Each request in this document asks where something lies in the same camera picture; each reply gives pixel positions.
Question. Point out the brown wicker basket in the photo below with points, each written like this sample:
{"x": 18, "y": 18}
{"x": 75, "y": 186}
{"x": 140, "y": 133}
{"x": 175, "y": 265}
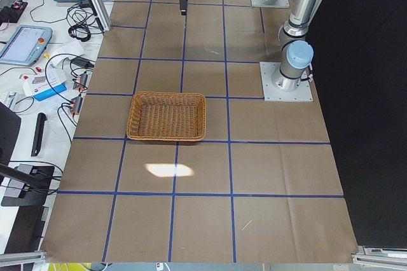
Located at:
{"x": 157, "y": 116}

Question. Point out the white blue box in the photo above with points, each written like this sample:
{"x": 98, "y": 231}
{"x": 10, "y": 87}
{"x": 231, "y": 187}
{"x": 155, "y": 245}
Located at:
{"x": 45, "y": 85}

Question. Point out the blue teach pendant near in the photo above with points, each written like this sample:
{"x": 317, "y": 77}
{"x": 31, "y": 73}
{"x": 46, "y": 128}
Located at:
{"x": 26, "y": 45}

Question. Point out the black bar tool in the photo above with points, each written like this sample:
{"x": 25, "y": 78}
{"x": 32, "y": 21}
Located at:
{"x": 38, "y": 134}

